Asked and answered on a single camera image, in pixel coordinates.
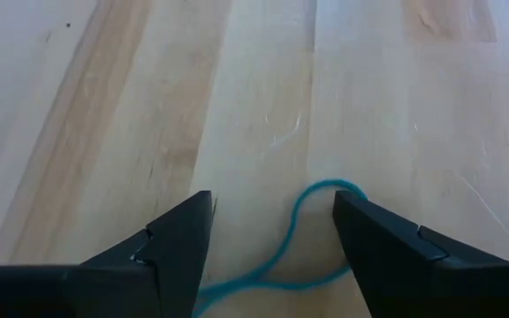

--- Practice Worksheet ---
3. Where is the teal rubber band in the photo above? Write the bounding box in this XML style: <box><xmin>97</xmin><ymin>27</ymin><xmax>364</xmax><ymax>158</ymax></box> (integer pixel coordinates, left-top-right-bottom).
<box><xmin>191</xmin><ymin>178</ymin><xmax>369</xmax><ymax>318</ymax></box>

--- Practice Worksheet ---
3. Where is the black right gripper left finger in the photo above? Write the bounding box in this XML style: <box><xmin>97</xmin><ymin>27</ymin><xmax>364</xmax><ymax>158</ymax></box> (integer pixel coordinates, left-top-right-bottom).
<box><xmin>0</xmin><ymin>190</ymin><xmax>215</xmax><ymax>318</ymax></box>

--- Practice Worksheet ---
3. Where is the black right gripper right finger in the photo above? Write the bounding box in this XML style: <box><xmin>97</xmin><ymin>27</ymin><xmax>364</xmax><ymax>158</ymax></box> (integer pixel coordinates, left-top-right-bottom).
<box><xmin>331</xmin><ymin>190</ymin><xmax>509</xmax><ymax>318</ymax></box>

